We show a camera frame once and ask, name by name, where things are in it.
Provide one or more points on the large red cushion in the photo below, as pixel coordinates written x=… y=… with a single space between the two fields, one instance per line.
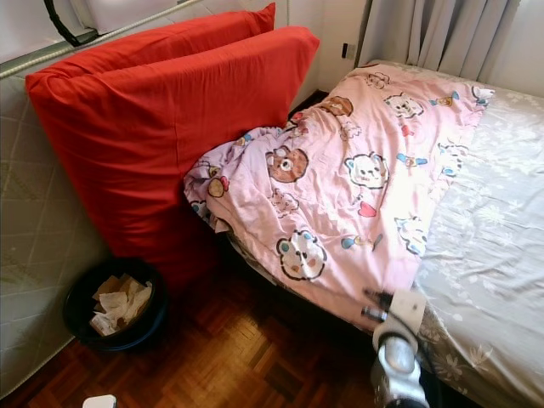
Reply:
x=170 y=41
x=161 y=144

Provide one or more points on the bed with grey floral sheet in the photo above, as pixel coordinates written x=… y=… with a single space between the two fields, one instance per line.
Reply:
x=493 y=221

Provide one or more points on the pink cartoon bear blanket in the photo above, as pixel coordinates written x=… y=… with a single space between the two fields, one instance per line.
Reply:
x=357 y=187

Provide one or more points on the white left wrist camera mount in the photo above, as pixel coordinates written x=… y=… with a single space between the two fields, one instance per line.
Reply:
x=100 y=401

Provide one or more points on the white crumpled tissue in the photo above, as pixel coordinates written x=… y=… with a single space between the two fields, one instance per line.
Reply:
x=113 y=302

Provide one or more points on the brown cardboard scraps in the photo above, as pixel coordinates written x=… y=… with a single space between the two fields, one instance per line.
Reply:
x=140 y=302

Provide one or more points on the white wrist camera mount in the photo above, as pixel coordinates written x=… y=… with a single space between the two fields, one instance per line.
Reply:
x=100 y=401
x=406 y=310

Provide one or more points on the grey curtain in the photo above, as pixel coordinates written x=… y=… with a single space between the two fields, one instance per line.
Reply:
x=433 y=34

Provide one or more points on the wall socket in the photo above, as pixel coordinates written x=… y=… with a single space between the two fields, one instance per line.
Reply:
x=348 y=51

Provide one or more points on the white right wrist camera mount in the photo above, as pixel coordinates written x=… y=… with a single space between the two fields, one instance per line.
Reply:
x=406 y=310

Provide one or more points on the black round waste bin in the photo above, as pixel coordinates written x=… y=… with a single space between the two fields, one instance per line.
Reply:
x=76 y=319

